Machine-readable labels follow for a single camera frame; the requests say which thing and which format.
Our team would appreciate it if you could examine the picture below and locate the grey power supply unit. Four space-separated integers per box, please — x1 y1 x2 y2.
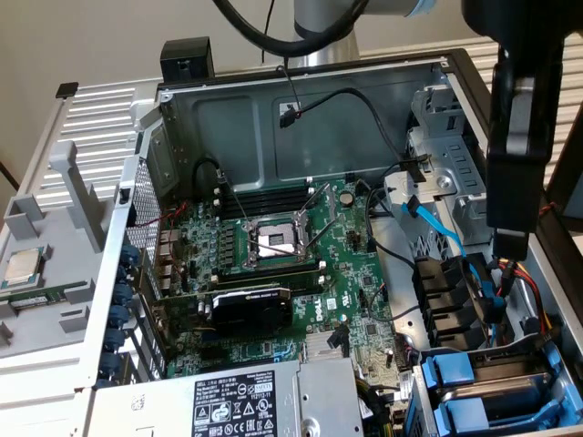
88 357 365 437

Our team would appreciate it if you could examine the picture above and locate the yellow black wire bundle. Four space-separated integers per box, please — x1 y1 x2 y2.
356 380 397 437

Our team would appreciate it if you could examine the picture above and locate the black RAM slot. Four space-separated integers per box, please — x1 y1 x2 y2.
220 199 313 218
212 190 315 210
212 178 315 198
220 188 313 205
291 277 327 296

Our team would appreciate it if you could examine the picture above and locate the locking lever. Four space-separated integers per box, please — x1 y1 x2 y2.
217 168 251 225
300 182 332 219

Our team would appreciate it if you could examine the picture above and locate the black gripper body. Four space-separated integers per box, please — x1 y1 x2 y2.
459 0 583 46

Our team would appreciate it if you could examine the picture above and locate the red yellow black power wire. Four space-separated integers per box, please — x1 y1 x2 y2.
494 257 562 361

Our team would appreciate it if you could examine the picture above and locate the thin red black wire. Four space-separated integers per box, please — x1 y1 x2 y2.
276 65 304 118

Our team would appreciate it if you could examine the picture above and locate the silver hard disk blue carrier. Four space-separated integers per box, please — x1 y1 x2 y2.
419 340 566 421

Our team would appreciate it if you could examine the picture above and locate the thin black wall cable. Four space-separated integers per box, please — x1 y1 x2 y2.
261 0 277 63

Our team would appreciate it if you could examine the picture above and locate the silver finned heatsink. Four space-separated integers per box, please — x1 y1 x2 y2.
303 330 353 364

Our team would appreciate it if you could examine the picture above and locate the dark floor cable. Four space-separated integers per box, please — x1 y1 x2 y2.
0 158 19 192

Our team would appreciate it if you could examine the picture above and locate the black graphics card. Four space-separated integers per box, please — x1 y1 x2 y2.
152 284 296 340

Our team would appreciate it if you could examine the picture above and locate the disk bay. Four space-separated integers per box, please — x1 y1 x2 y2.
409 333 583 433

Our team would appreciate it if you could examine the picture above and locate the green RAM stick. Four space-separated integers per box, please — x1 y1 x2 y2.
0 284 91 315

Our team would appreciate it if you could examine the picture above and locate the black looped wire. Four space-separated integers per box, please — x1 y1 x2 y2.
192 156 230 195

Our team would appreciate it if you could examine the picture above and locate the black box-shaped bracket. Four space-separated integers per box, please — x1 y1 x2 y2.
159 36 216 84

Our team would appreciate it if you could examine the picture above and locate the CPU socket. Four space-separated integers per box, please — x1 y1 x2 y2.
240 213 318 272

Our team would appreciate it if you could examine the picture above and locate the blue data wire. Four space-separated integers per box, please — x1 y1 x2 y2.
402 193 510 325

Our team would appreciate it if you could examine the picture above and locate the dark brown board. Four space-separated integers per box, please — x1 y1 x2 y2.
544 120 583 229

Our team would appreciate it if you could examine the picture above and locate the black wire with connector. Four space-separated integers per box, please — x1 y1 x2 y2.
277 88 432 183

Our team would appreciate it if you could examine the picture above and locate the open grey PC case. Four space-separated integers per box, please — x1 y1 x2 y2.
75 47 583 437

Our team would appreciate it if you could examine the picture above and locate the black data wire angled plug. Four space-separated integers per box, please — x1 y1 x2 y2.
326 321 352 359

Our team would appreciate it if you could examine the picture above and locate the grey plastic parts rack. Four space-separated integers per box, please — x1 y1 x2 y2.
0 139 120 359

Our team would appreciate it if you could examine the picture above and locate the green Dell motherboard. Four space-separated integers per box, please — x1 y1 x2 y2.
154 178 423 392

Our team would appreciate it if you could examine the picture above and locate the empty blue disk carrier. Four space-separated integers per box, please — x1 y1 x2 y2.
432 395 583 432

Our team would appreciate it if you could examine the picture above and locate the silver CPU chip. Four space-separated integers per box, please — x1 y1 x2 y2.
0 248 52 291

